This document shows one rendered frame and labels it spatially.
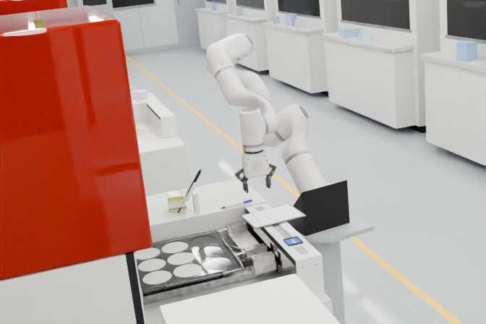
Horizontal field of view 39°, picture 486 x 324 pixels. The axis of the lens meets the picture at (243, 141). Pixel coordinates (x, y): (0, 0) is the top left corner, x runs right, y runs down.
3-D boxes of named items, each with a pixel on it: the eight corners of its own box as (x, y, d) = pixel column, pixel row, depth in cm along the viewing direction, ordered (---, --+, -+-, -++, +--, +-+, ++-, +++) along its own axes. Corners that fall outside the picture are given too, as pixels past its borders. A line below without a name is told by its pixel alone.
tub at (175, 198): (168, 213, 273) (166, 197, 272) (168, 207, 281) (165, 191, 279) (187, 210, 274) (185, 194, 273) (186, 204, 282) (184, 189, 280)
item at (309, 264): (299, 299, 226) (296, 260, 222) (248, 239, 277) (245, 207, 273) (325, 292, 228) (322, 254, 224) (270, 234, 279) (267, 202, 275)
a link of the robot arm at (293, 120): (293, 170, 297) (271, 126, 307) (328, 147, 291) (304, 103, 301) (281, 165, 286) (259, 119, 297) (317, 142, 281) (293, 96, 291)
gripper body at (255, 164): (244, 152, 257) (246, 180, 260) (269, 147, 260) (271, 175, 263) (237, 147, 264) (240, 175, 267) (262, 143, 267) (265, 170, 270)
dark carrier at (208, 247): (142, 291, 226) (142, 289, 226) (127, 252, 258) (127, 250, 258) (240, 267, 235) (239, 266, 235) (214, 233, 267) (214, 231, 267)
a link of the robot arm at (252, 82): (298, 135, 291) (267, 155, 296) (300, 127, 302) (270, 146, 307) (228, 41, 283) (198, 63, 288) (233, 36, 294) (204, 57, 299)
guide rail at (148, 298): (138, 306, 232) (137, 298, 231) (137, 303, 234) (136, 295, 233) (275, 273, 245) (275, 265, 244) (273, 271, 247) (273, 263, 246)
